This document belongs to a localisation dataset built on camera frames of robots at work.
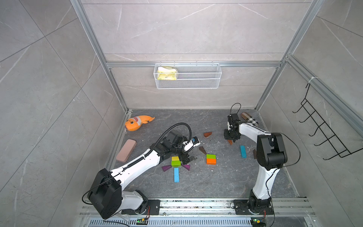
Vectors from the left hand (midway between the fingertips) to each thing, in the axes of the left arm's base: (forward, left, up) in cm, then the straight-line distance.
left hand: (193, 147), depth 79 cm
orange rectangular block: (-3, -12, -14) cm, 19 cm away
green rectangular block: (-4, +11, -13) cm, 17 cm away
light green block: (+1, -12, -15) cm, 19 cm away
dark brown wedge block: (+6, -7, -14) cm, 17 cm away
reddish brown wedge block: (+19, -13, -16) cm, 28 cm away
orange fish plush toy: (+25, +41, -8) cm, 49 cm away
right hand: (+16, -28, -14) cm, 35 cm away
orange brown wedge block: (+11, -28, -15) cm, 34 cm away
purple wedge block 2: (-5, +4, -15) cm, 16 cm away
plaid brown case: (+32, -48, -14) cm, 59 cm away
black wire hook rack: (-12, -62, +16) cm, 65 cm away
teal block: (+4, -35, -15) cm, 38 cm away
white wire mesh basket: (+50, -1, +14) cm, 52 cm away
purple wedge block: (-6, +17, -14) cm, 23 cm away
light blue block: (-10, +10, -15) cm, 21 cm away
